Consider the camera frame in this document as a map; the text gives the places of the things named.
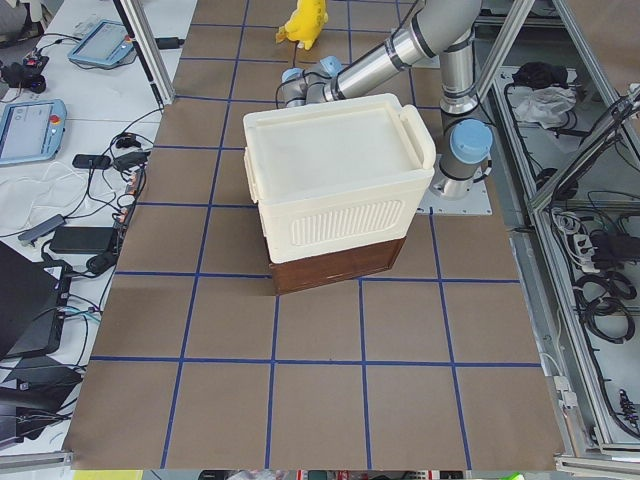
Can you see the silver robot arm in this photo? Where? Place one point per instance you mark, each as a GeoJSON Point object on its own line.
{"type": "Point", "coordinates": [440, 29]}

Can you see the cream plastic storage box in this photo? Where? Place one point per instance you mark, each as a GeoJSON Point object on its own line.
{"type": "Point", "coordinates": [348, 214]}

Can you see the black laptop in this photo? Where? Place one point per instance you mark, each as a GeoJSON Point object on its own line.
{"type": "Point", "coordinates": [32, 297]}

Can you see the dark brown wooden drawer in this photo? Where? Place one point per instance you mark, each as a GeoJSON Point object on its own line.
{"type": "Point", "coordinates": [329, 268]}

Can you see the aluminium frame post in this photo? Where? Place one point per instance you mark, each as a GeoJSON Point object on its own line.
{"type": "Point", "coordinates": [133, 17]}

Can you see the blue teach pendant near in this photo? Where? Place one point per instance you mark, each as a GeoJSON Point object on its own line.
{"type": "Point", "coordinates": [32, 131]}

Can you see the black cloth bundle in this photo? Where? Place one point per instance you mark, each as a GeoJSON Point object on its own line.
{"type": "Point", "coordinates": [540, 75]}

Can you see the blue teach pendant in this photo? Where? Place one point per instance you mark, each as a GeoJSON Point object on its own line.
{"type": "Point", "coordinates": [106, 46]}
{"type": "Point", "coordinates": [32, 131]}

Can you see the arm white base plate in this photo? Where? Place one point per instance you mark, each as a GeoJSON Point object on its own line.
{"type": "Point", "coordinates": [448, 197]}

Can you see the white crumpled cloth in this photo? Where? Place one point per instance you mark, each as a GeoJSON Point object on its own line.
{"type": "Point", "coordinates": [547, 107]}

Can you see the yellow plush dinosaur toy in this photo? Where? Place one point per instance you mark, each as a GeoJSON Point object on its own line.
{"type": "Point", "coordinates": [305, 24]}

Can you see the black power adapter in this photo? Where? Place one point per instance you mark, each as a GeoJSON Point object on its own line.
{"type": "Point", "coordinates": [81, 240]}

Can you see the blue teach pendant far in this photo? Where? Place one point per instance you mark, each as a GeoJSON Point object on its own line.
{"type": "Point", "coordinates": [106, 46]}

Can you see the grey usb hub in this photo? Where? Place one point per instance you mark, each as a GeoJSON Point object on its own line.
{"type": "Point", "coordinates": [42, 229]}

